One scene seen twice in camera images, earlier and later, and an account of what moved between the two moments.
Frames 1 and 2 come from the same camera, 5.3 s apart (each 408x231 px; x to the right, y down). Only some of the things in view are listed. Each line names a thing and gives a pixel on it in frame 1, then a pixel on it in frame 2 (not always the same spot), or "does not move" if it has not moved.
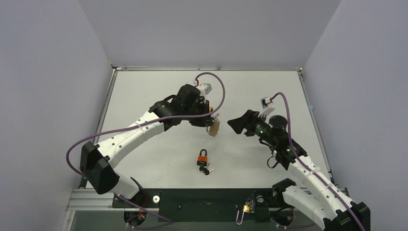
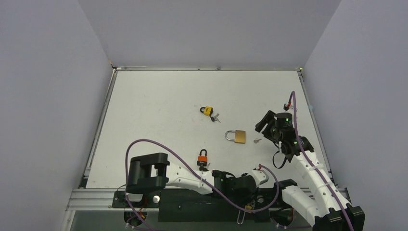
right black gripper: [250, 122] → [266, 121]
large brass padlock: [213, 129] → [239, 136]
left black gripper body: [200, 108] → [242, 199]
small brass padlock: [246, 208] does not move
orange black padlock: [202, 160] does not move
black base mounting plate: [204, 205] does not move
